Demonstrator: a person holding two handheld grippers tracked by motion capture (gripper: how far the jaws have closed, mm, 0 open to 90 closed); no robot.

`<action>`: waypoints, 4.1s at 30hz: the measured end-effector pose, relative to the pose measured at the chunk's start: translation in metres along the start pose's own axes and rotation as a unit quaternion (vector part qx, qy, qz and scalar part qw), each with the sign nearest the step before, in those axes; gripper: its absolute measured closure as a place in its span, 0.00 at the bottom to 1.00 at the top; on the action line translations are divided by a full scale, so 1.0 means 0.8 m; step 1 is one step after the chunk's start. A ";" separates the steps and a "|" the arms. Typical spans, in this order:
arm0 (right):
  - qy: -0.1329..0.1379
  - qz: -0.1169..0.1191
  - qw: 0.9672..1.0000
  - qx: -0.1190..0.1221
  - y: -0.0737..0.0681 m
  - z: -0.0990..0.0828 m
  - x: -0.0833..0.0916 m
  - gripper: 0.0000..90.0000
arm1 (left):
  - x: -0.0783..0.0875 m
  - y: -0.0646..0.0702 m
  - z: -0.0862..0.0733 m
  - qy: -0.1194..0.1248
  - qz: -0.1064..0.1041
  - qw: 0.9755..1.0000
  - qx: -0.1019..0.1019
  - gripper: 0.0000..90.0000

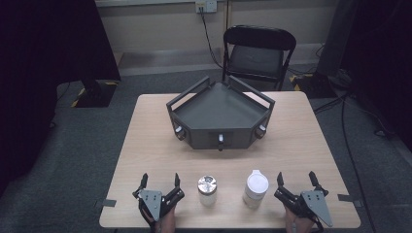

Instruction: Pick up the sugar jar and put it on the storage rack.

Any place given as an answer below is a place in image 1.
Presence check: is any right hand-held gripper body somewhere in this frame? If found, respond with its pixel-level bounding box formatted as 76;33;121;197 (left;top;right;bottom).
274;187;334;228

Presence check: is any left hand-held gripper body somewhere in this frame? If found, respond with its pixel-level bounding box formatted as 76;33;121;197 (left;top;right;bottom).
132;188;186;223

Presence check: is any white jar with white lid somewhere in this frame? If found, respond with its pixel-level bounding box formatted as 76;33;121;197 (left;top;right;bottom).
242;169;270;209

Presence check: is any glass jar with silver lid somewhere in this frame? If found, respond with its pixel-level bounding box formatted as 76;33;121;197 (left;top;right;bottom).
197;175;219;207

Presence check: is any dark grey corner rack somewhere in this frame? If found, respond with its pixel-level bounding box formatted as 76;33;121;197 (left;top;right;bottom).
165;75;276;152

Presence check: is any person's right hand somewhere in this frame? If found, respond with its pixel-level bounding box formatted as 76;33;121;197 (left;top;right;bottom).
284;208;317;233

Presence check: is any person's left hand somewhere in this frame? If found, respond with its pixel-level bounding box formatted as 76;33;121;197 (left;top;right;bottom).
154;208;177;233

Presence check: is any grey tape piece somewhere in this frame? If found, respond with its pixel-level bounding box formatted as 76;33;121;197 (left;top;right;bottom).
337;193;363;208
95;198;118;208

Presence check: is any black stand base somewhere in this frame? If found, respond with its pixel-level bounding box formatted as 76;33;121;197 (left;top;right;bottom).
289;72;338;100
71;80;120;109

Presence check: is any black folding chair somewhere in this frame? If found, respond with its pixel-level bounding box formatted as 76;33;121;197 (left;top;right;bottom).
222;24;297;91

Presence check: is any black curtain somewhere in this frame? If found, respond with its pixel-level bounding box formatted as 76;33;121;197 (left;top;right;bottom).
0;0;121;195
339;0;412;153

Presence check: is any black floor cable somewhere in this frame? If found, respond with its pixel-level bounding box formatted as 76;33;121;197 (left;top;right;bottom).
340;93;378;233
313;93;349;115

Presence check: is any black wall socket cable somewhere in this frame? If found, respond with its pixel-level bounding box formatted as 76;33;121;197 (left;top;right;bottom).
198;8;224;70

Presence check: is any white wall socket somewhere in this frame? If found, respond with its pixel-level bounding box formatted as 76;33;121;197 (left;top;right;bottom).
194;0;218;14

